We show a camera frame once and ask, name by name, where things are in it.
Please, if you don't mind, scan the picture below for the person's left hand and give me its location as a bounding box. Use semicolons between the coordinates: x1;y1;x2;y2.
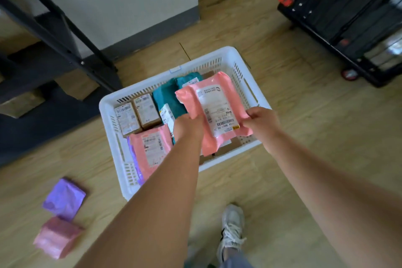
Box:
173;113;205;146

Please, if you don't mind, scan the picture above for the person's right hand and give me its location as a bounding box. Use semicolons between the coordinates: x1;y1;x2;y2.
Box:
242;107;282;155

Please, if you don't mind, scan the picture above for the teal mailer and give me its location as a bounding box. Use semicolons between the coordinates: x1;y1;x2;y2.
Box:
175;71;205;89
152;77;189;144

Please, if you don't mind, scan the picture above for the long white label cardboard box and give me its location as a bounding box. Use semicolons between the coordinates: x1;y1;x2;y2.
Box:
133;93;162;130

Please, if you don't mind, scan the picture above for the pink mailer with handwriting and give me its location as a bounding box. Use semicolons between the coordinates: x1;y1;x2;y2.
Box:
129;125;173;182

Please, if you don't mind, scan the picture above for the small cardboard parcel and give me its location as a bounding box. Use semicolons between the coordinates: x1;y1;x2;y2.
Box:
113;102;142;137

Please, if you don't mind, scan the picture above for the white plastic crate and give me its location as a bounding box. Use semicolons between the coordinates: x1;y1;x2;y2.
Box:
99;46;272;201

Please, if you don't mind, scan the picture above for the plain brown box shelf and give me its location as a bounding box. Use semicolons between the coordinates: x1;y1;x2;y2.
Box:
55;68;100;102

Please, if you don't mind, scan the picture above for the taped box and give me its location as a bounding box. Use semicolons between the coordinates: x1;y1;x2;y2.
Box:
0;88;46;119

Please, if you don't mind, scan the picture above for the small pink mailer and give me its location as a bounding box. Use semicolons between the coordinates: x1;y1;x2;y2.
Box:
33;216;84;260

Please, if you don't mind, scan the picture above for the person's left forearm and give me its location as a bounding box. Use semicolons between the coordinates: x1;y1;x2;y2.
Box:
75;139;201;268

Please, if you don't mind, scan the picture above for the person's right forearm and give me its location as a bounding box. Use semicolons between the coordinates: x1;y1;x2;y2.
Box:
267;132;402;268

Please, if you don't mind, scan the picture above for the person's right white shoe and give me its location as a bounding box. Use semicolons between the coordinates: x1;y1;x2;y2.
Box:
216;204;247;264

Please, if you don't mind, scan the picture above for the person's right leg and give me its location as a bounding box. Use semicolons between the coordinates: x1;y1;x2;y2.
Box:
219;247;253;268

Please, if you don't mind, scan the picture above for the red and black object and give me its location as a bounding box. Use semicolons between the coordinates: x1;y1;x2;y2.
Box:
278;0;402;88

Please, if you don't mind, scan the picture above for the black metal shelf rack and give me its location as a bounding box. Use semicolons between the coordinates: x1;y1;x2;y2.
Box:
0;0;123;166

